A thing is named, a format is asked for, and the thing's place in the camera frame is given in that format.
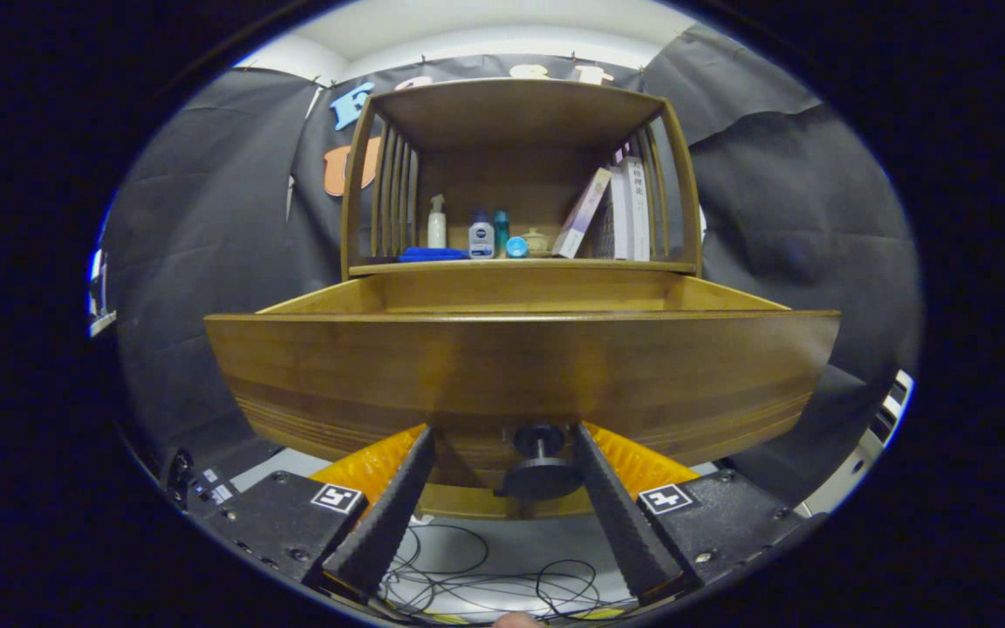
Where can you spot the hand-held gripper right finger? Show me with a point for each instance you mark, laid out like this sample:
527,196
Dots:
620,515

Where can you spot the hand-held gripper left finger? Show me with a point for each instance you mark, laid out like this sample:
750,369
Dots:
393,515

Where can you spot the black round drawer knob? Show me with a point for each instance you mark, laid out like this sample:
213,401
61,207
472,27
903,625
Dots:
539,467

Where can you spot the wooden drawer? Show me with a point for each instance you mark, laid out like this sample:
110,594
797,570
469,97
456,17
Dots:
511,366

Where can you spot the blue and white tube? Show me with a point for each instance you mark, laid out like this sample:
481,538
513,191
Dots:
516,247

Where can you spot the wooden countertop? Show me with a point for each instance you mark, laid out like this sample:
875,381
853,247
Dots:
607,264

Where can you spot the wooden cabinet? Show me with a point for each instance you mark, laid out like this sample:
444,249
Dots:
511,109

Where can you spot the black device with white labels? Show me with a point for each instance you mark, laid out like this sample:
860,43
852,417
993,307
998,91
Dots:
206,484

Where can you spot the white plastic object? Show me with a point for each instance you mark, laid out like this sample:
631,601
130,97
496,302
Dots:
869,436

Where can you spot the blue cloth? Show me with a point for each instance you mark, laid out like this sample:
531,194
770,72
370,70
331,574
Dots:
433,255

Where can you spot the beige ceramic lidded bowl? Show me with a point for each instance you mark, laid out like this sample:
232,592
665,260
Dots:
537,242

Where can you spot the white bottle with blue cap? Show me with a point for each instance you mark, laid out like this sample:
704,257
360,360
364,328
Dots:
481,240

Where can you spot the white pump bottle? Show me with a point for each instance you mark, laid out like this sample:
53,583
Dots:
437,227

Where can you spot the patterned book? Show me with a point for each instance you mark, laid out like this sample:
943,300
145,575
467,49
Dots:
614,218

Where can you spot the teal bottle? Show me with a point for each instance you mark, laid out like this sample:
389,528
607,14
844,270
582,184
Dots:
501,228

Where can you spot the white book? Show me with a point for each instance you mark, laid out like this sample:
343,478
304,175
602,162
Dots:
639,209

